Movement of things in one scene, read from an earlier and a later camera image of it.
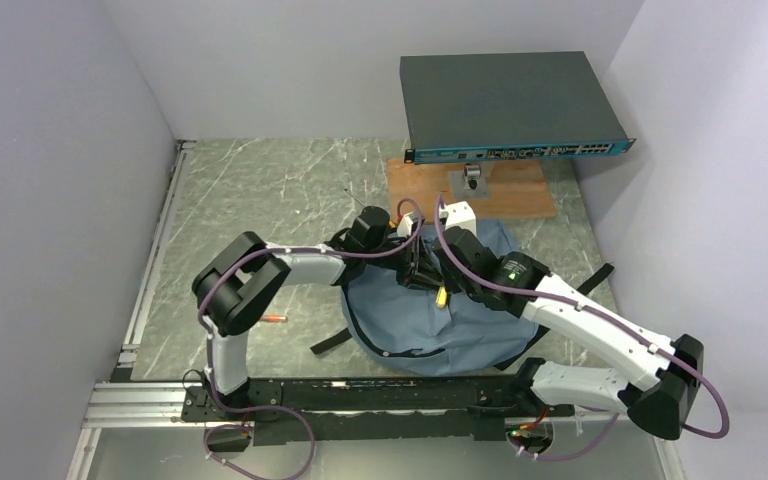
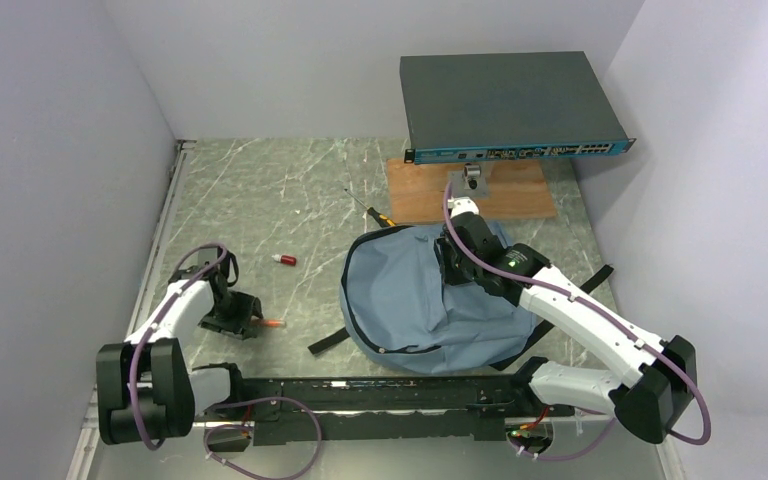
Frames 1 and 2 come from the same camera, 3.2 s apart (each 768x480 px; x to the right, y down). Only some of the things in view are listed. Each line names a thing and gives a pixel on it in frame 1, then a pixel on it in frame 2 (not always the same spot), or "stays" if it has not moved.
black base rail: (372, 410) stays
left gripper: (419, 270) -> (247, 306)
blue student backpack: (402, 325) stays
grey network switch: (462, 107) stays
